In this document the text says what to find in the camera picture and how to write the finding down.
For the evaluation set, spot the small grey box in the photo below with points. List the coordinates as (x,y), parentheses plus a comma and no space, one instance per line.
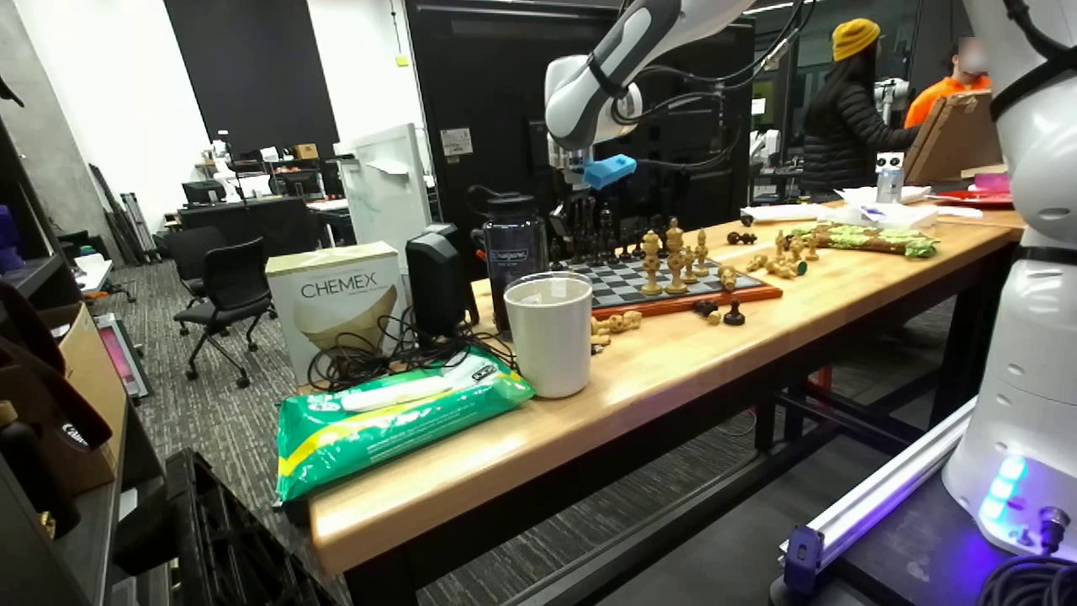
(891,175)

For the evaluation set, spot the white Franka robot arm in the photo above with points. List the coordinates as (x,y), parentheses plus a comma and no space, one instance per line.
(1021,372)

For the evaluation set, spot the brown cardboard sheet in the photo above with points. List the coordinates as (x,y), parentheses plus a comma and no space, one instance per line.
(962,139)

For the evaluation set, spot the black office chair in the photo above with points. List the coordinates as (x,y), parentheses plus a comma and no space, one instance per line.
(230,286)

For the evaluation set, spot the person with yellow beanie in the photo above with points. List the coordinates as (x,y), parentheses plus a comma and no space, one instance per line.
(843,124)

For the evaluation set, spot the light wooden chess piece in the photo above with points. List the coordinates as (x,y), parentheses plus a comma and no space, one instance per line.
(610,326)
(729,279)
(760,265)
(813,236)
(674,249)
(702,246)
(650,256)
(784,244)
(788,272)

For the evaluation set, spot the large black cabinet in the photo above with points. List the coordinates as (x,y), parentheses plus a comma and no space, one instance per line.
(484,89)

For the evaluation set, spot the dark water bottle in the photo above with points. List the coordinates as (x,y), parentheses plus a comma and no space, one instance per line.
(511,253)

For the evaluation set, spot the green wet wipes pack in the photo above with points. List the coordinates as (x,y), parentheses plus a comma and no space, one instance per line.
(392,423)

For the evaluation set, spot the person in orange shirt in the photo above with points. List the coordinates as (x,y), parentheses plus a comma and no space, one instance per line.
(931,106)

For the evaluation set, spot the pink framed panel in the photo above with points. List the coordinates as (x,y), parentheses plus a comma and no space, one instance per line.
(123,356)

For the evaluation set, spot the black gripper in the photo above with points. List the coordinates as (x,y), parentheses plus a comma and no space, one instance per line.
(585,206)

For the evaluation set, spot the black plastic crate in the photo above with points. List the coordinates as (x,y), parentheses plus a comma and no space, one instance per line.
(223,539)

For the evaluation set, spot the white Chemex filter box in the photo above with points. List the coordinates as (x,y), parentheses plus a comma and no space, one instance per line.
(330,299)

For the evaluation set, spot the green brown patterned mat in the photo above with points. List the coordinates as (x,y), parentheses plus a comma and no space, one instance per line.
(914,244)
(864,236)

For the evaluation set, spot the black metal table frame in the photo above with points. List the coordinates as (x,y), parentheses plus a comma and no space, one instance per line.
(674,517)

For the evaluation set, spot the checkered chess board orange rim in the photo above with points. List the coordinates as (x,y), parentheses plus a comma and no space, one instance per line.
(628,286)

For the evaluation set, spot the white paper cup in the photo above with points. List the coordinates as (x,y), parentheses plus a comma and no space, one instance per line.
(551,338)

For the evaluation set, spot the pink red container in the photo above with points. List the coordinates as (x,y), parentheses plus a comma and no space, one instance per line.
(974,190)

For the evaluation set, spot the dark background desk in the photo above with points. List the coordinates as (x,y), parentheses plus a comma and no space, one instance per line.
(259,215)

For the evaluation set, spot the aluminium rail blue bracket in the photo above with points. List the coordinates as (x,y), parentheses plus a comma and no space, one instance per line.
(876,499)

